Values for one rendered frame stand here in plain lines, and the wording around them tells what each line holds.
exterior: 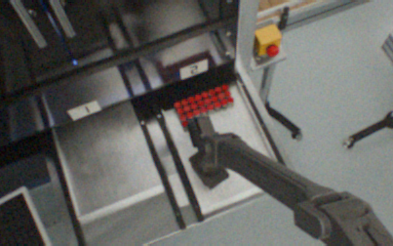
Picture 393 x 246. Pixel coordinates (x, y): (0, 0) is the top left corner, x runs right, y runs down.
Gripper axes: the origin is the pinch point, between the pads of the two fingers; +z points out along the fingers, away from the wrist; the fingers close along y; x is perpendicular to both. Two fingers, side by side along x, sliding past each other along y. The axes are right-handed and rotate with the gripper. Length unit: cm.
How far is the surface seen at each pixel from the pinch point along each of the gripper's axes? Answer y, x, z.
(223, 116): 14.8, -16.2, 9.7
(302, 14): 29, -59, 7
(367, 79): 14, -115, 99
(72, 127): 39.7, 24.9, 10.2
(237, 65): 24.6, -28.4, 4.2
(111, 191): 14.4, 25.2, 9.0
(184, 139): 15.7, -1.9, 9.5
